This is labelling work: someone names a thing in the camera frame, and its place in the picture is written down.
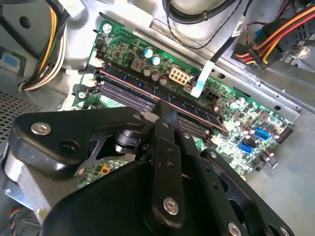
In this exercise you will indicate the blue RAM stick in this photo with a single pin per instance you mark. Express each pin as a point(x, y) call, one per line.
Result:
point(137, 84)

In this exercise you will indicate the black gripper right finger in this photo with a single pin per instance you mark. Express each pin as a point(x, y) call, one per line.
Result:
point(209, 172)

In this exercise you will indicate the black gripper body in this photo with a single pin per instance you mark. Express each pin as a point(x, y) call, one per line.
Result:
point(103, 204)

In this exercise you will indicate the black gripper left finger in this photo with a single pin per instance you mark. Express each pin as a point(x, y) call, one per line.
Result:
point(73, 127)

